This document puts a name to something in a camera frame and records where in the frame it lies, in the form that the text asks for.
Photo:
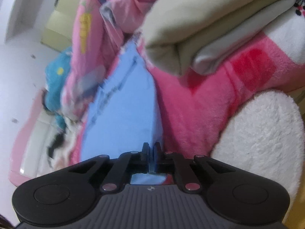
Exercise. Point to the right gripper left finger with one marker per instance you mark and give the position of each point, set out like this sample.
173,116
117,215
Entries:
130,163

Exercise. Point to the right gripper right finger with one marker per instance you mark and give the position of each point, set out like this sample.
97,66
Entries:
172,163

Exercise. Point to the light blue shirt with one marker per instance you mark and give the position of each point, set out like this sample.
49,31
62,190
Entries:
125,113

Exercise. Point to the black garment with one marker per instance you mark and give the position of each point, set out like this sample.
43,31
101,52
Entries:
57,143

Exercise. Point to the white garment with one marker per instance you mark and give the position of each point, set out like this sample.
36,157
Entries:
54,158

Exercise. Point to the pink floral bed sheet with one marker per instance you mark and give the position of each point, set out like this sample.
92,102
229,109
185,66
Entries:
242,114

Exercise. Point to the pink white headboard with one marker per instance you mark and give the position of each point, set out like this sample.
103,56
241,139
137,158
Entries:
29,153

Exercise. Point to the blue patterned blanket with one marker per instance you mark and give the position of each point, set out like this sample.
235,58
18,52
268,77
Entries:
56,74

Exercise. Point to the folded beige garment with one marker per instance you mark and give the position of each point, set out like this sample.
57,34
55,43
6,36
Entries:
174,31

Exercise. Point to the pale yellow wardrobe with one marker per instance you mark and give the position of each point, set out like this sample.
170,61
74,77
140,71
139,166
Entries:
57,33

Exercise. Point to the pink patterned quilt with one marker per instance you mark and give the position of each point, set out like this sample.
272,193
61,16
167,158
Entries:
100,29

